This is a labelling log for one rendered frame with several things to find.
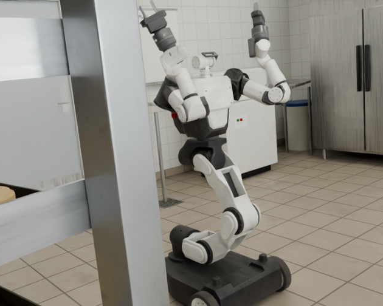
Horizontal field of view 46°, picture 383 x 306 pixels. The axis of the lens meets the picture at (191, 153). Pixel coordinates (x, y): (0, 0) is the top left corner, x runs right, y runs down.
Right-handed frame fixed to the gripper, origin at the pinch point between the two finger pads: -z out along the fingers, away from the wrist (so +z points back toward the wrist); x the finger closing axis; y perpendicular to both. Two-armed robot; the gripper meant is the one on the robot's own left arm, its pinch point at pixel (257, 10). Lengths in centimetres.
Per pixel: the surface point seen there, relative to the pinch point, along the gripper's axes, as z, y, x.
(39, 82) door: -50, 241, -113
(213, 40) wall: -138, 115, -288
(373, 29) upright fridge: -92, -70, -262
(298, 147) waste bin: -9, 42, -407
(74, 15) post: 112, -29, 201
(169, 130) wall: -23, 171, -259
